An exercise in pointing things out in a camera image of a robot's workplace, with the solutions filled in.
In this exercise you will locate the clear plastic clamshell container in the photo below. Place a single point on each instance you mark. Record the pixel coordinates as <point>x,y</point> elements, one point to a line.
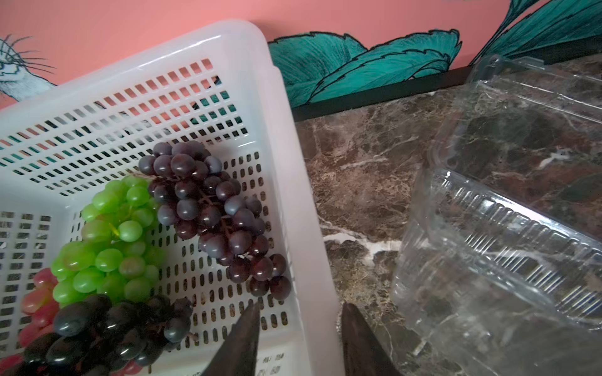
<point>500,263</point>

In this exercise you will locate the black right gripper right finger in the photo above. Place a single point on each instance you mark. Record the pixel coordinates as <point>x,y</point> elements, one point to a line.
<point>362,353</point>

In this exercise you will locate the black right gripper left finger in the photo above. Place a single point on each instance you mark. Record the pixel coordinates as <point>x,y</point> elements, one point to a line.
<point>237,356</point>

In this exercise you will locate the red grape bunch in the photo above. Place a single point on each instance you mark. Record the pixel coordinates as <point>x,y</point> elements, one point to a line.
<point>78,324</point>

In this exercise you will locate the purple grape bunch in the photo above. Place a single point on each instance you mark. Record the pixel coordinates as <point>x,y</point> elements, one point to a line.
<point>199,199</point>

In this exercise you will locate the black grape bunch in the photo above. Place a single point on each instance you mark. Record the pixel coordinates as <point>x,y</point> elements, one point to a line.
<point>140,331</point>

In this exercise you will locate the white perforated plastic basket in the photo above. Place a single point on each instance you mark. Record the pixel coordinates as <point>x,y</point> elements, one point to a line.
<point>157,219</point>

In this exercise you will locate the green grape bunch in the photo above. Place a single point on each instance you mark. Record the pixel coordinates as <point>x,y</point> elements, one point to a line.
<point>109,252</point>

